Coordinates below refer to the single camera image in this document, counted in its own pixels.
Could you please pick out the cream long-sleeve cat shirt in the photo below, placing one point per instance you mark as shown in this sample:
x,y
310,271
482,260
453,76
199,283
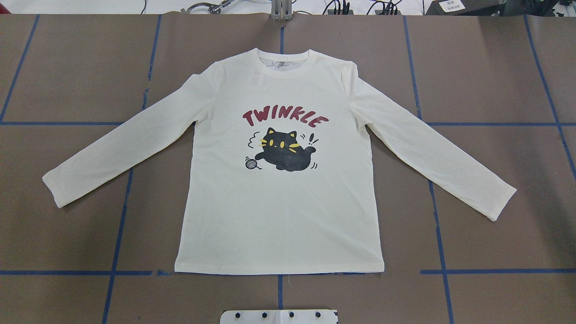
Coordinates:
x,y
281,178

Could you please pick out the black box with label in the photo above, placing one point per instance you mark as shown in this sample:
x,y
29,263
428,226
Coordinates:
x,y
501,8

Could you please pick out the aluminium frame post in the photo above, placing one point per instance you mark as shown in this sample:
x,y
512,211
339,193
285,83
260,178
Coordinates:
x,y
281,10

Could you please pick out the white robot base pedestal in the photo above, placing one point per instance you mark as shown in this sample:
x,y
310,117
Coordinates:
x,y
294,316

